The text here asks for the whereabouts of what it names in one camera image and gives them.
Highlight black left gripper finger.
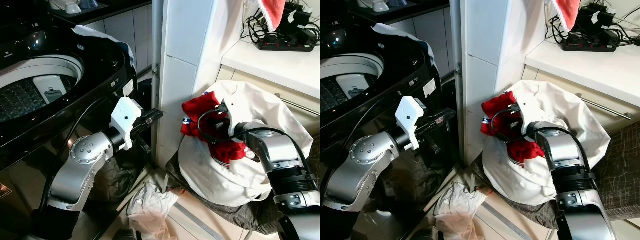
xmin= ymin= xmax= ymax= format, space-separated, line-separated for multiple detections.
xmin=431 ymin=108 xmax=457 ymax=132
xmin=142 ymin=108 xmax=165 ymax=127
xmin=136 ymin=134 xmax=152 ymax=155
xmin=426 ymin=132 xmax=442 ymax=155

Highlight red garment with striped trim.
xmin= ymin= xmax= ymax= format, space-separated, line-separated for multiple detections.
xmin=480 ymin=91 xmax=547 ymax=167
xmin=180 ymin=91 xmax=249 ymax=166

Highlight black top-load washing machine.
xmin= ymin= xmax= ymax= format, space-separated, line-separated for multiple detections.
xmin=0 ymin=19 xmax=147 ymax=240
xmin=320 ymin=20 xmax=459 ymax=240

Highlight white cloth laundry bag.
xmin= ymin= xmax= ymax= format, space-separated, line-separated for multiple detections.
xmin=177 ymin=80 xmax=315 ymax=209
xmin=482 ymin=80 xmax=612 ymax=207

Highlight white counter cabinet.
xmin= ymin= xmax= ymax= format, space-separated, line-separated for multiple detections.
xmin=219 ymin=39 xmax=321 ymax=151
xmin=520 ymin=39 xmax=640 ymax=132

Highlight black power strip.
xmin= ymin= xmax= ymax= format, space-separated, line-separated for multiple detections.
xmin=559 ymin=37 xmax=617 ymax=53
xmin=256 ymin=37 xmax=316 ymax=53

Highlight red towel with white trim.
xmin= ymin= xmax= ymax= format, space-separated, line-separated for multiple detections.
xmin=247 ymin=0 xmax=287 ymax=31
xmin=544 ymin=0 xmax=582 ymax=31

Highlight black power adapter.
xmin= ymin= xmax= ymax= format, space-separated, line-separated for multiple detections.
xmin=576 ymin=2 xmax=617 ymax=41
xmin=279 ymin=4 xmax=314 ymax=42

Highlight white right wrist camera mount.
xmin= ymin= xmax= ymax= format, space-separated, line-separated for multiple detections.
xmin=514 ymin=98 xmax=539 ymax=137
xmin=217 ymin=98 xmax=244 ymax=139

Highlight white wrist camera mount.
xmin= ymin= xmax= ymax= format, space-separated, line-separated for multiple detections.
xmin=514 ymin=98 xmax=539 ymax=137
xmin=109 ymin=97 xmax=144 ymax=151
xmin=217 ymin=98 xmax=244 ymax=139
xmin=394 ymin=95 xmax=426 ymax=151

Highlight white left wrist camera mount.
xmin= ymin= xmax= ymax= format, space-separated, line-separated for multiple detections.
xmin=109 ymin=97 xmax=144 ymax=151
xmin=394 ymin=95 xmax=426 ymax=151

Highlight metal drawer handle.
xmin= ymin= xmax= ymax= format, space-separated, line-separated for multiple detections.
xmin=574 ymin=92 xmax=634 ymax=121
xmin=273 ymin=92 xmax=321 ymax=117

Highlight tangled black power cables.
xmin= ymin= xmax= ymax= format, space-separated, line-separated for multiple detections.
xmin=241 ymin=0 xmax=321 ymax=49
xmin=546 ymin=0 xmax=640 ymax=50

